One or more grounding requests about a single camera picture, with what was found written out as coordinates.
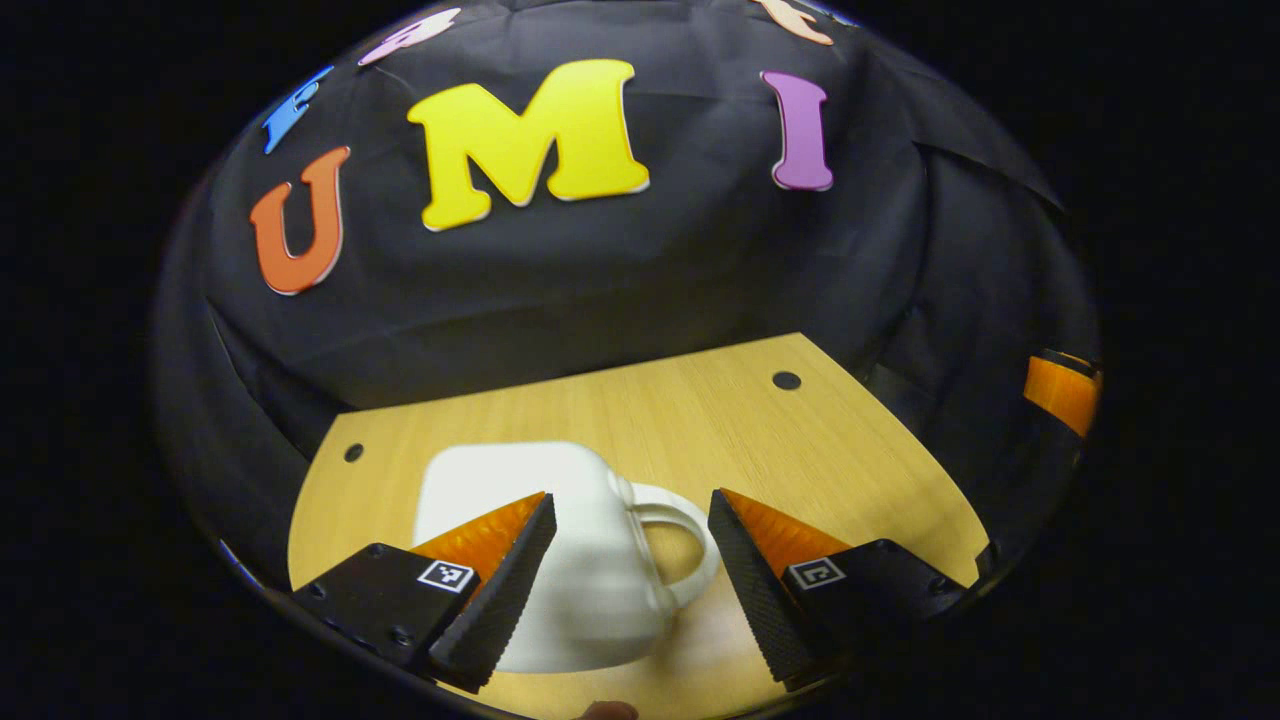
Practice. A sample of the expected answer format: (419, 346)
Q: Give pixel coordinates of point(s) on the white suitcase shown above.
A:
(590, 560)

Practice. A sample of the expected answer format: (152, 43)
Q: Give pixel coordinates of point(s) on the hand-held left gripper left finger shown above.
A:
(505, 605)

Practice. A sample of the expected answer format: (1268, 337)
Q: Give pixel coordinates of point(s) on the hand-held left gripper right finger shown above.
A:
(760, 600)

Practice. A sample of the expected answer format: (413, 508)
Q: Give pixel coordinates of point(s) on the black backdrop cloth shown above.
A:
(620, 290)

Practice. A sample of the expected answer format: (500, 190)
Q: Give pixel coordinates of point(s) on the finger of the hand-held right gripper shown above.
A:
(1060, 395)

